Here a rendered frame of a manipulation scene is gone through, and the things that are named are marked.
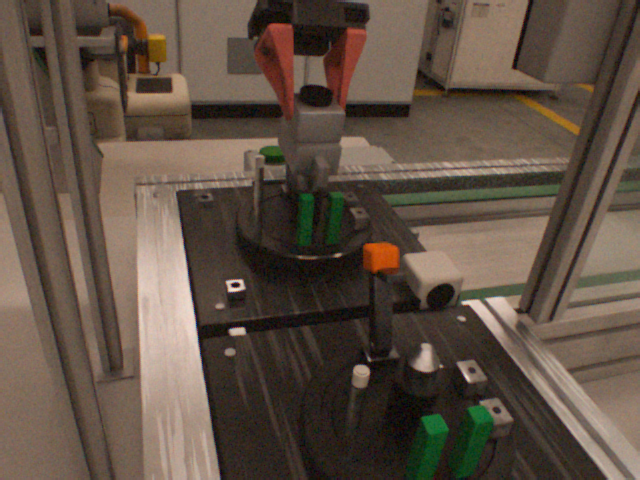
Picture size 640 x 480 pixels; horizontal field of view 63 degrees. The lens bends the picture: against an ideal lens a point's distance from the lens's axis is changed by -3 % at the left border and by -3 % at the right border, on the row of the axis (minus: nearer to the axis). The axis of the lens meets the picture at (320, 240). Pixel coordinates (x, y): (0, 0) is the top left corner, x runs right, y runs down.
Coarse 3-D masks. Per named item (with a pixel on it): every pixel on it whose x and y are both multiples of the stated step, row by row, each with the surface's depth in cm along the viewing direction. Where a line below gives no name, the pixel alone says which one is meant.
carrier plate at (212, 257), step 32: (192, 192) 62; (224, 192) 63; (192, 224) 56; (224, 224) 57; (384, 224) 59; (192, 256) 51; (224, 256) 52; (192, 288) 47; (224, 288) 47; (256, 288) 48; (288, 288) 48; (320, 288) 49; (352, 288) 49; (224, 320) 44; (256, 320) 44; (288, 320) 46; (320, 320) 47
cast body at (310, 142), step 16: (304, 96) 47; (320, 96) 47; (304, 112) 46; (320, 112) 47; (336, 112) 47; (288, 128) 50; (304, 128) 47; (320, 128) 47; (336, 128) 48; (288, 144) 50; (304, 144) 48; (320, 144) 48; (336, 144) 49; (288, 160) 50; (304, 160) 48; (320, 160) 48; (336, 160) 49; (320, 176) 47
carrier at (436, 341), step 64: (448, 320) 46; (256, 384) 38; (320, 384) 36; (384, 384) 37; (448, 384) 37; (512, 384) 40; (256, 448) 34; (320, 448) 32; (384, 448) 32; (448, 448) 33; (512, 448) 33; (576, 448) 36
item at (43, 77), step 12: (36, 60) 38; (36, 72) 38; (48, 72) 40; (48, 84) 40; (48, 96) 41; (48, 108) 41; (48, 120) 41; (96, 144) 54; (60, 156) 46; (96, 156) 55; (60, 168) 48; (96, 168) 55; (60, 180) 52; (60, 192) 55
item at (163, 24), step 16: (112, 0) 298; (128, 0) 300; (144, 0) 302; (160, 0) 305; (176, 0) 308; (144, 16) 307; (160, 16) 309; (176, 16) 313; (160, 32) 314; (176, 32) 318; (176, 48) 321; (160, 64) 324; (176, 64) 326
